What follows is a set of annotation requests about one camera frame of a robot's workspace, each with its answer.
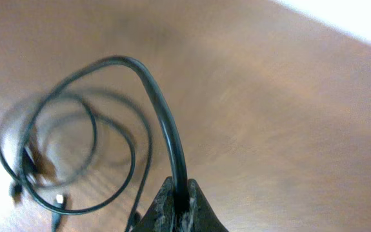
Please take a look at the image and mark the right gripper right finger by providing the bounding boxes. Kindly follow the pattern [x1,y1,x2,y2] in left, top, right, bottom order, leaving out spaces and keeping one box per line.
[186,179,228,232]

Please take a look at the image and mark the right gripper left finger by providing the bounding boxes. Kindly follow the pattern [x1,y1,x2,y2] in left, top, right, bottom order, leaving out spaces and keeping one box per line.
[131,177,175,232]

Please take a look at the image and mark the black USB cable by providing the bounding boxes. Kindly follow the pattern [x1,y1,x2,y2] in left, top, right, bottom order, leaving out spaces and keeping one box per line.
[0,55,189,232]

